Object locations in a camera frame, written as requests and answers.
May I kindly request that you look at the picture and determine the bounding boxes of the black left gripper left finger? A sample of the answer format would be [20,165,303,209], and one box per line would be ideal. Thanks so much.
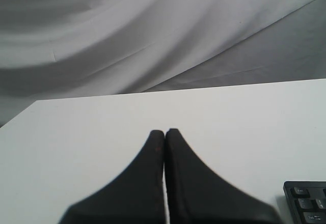
[60,130,165,223]

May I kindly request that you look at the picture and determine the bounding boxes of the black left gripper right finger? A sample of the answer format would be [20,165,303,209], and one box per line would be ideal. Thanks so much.
[165,129,278,223]

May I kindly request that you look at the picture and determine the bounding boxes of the black acer keyboard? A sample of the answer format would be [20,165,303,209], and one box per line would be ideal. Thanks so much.
[283,181,326,224]

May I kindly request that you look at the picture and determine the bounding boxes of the white backdrop cloth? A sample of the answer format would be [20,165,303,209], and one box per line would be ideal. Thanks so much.
[1,0,325,124]

